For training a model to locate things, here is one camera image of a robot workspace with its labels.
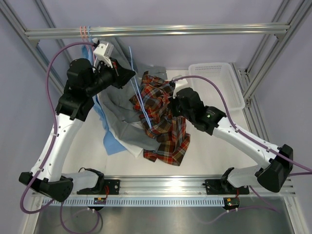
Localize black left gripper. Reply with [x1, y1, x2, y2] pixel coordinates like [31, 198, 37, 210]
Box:
[85, 57, 135, 97]

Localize plaid shirt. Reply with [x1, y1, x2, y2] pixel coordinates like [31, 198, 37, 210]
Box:
[130, 71, 191, 166]

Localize light blue hanger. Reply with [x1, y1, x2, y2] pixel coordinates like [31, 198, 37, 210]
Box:
[128, 46, 152, 129]

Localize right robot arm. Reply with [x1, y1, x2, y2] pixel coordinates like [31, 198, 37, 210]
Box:
[170, 87, 293, 194]

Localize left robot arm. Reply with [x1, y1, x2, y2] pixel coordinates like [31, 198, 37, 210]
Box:
[19, 58, 136, 202]

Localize pink hanger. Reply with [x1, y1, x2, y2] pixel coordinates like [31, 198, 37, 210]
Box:
[83, 26, 95, 63]
[79, 26, 89, 42]

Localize grey shirt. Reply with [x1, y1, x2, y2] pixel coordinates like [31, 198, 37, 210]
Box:
[98, 38, 167, 151]

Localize light blue shirt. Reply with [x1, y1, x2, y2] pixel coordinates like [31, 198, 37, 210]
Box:
[81, 45, 126, 156]

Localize white plastic basket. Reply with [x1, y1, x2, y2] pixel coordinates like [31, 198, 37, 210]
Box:
[188, 62, 245, 112]

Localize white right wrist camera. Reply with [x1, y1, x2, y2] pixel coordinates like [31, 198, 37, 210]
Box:
[172, 75, 189, 98]

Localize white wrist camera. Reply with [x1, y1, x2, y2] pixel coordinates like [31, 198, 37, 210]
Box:
[94, 40, 114, 68]
[172, 75, 189, 98]

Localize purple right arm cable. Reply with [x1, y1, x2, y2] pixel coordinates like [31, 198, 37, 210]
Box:
[170, 75, 312, 176]

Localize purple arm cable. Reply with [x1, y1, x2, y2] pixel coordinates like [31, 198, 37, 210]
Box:
[19, 41, 99, 215]
[170, 75, 312, 176]

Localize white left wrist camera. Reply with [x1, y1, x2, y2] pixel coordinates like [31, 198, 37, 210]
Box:
[94, 40, 114, 68]

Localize blue hanger on rail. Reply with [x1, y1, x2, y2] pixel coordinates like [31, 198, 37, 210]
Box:
[89, 26, 99, 49]

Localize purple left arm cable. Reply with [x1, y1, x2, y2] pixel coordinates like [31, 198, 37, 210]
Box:
[19, 41, 99, 215]

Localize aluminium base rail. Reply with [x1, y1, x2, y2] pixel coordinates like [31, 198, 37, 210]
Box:
[31, 175, 295, 197]

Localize aluminium hanging rail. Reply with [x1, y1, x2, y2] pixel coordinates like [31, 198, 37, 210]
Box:
[26, 22, 288, 39]

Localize aluminium frame left posts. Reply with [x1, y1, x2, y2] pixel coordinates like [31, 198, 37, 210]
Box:
[0, 0, 72, 95]

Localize aluminium frame posts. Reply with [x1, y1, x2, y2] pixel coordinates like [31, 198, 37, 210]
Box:
[0, 0, 72, 95]
[233, 0, 312, 108]

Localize white slotted cable duct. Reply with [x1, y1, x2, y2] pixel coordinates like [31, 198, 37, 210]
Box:
[41, 197, 226, 207]

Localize purple floor cable right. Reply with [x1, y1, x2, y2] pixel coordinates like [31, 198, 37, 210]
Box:
[190, 185, 281, 224]

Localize purple floor cable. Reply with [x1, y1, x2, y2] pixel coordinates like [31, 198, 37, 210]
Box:
[59, 202, 101, 234]
[190, 185, 281, 224]

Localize purple floor cable left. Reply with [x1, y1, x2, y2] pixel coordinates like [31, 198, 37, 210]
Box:
[59, 202, 101, 234]

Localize aluminium frame right posts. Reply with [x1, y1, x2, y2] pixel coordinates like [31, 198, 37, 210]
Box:
[233, 0, 312, 108]

